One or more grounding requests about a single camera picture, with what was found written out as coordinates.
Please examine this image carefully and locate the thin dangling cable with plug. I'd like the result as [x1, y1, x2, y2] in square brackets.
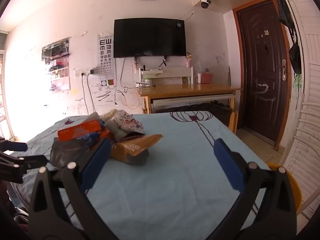
[114, 87, 128, 105]

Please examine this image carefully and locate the light blue printed bed sheet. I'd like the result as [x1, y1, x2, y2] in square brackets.
[10, 110, 269, 240]

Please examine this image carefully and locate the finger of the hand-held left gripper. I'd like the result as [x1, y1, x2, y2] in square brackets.
[0, 136, 28, 153]
[0, 154, 48, 183]

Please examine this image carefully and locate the dark brown door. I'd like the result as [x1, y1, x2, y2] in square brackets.
[232, 0, 292, 152]

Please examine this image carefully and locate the yellow-brown plastic bag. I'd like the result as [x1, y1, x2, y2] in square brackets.
[110, 134, 163, 166]

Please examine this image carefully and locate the eye chart poster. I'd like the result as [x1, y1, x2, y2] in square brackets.
[97, 34, 117, 88]

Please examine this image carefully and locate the metal door handle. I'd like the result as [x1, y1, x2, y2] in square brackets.
[278, 59, 287, 82]

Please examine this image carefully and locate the black power cable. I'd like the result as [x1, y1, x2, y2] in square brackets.
[87, 74, 98, 114]
[81, 75, 89, 117]

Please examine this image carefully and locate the black plastic bag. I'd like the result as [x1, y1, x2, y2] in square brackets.
[50, 139, 93, 169]

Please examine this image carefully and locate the black wall television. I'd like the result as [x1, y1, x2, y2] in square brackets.
[113, 18, 187, 59]

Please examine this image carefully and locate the black hanging bag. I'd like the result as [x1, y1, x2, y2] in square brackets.
[289, 29, 302, 75]

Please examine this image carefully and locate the clear acrylic wall organizer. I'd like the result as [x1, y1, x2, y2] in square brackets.
[41, 37, 71, 93]

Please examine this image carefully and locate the white patterned paper bag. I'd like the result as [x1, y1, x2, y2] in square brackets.
[101, 109, 145, 140]

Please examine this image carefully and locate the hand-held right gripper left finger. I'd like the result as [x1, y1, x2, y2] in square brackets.
[29, 137, 118, 240]

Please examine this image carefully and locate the wooden desk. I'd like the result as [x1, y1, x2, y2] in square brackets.
[136, 83, 242, 134]

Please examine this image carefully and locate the orange cardboard box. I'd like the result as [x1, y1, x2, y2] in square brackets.
[57, 119, 111, 142]

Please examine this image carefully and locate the white louvered door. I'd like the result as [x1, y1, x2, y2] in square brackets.
[277, 0, 320, 218]

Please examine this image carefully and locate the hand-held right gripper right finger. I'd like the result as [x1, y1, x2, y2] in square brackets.
[214, 138, 298, 240]

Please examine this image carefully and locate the white desk shelf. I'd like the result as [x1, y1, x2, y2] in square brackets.
[139, 66, 193, 85]

